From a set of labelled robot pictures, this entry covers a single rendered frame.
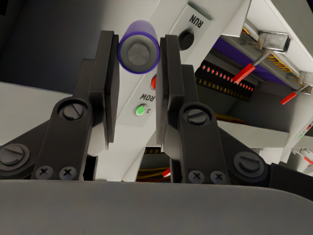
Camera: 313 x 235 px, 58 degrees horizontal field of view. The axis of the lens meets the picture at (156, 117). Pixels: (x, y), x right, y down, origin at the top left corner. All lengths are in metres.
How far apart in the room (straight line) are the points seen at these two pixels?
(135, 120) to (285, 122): 0.65
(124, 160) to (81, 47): 0.13
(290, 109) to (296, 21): 0.48
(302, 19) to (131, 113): 0.28
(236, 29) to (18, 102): 0.20
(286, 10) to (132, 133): 0.23
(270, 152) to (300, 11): 0.53
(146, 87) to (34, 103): 0.09
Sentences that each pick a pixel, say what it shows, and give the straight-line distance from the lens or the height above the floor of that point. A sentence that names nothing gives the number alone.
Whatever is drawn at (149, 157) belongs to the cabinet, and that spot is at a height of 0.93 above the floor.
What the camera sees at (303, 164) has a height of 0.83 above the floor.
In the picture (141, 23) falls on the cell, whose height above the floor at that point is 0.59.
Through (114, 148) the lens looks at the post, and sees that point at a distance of 0.30.
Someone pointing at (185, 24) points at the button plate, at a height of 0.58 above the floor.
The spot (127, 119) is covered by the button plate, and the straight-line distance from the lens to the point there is 0.27.
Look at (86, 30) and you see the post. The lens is 0.28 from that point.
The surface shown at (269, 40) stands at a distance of 0.44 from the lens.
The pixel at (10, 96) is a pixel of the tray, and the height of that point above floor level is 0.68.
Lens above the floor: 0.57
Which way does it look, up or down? 19 degrees up
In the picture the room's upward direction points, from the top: 146 degrees counter-clockwise
